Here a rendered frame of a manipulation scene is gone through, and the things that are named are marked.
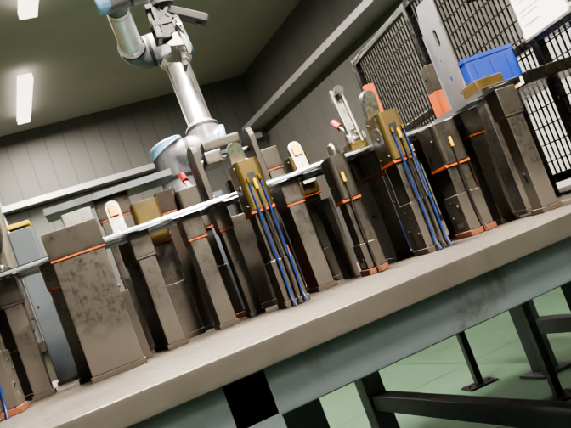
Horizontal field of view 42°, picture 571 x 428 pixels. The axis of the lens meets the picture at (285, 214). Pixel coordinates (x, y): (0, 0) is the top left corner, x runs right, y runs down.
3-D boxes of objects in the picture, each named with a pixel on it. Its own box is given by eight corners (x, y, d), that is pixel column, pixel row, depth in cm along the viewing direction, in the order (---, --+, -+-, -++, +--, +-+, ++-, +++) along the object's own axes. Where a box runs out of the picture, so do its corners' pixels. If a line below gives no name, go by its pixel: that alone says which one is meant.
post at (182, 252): (204, 331, 199) (154, 193, 201) (202, 331, 204) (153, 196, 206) (221, 324, 200) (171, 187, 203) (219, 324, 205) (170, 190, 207)
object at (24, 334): (33, 402, 167) (-8, 282, 169) (36, 400, 172) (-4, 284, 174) (55, 393, 168) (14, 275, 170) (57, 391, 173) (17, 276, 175)
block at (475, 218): (478, 236, 170) (433, 122, 172) (456, 242, 182) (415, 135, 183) (505, 226, 172) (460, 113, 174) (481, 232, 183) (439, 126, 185)
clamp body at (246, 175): (289, 310, 160) (233, 160, 162) (278, 311, 171) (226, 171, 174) (316, 299, 162) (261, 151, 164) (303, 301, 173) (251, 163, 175)
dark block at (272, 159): (312, 290, 206) (259, 149, 208) (306, 290, 212) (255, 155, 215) (328, 283, 207) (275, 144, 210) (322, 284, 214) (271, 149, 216)
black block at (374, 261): (375, 276, 167) (329, 155, 169) (361, 278, 176) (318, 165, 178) (395, 267, 168) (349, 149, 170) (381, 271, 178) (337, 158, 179)
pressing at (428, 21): (474, 110, 196) (427, -7, 199) (455, 121, 208) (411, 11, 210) (476, 109, 197) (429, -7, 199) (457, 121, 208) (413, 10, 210)
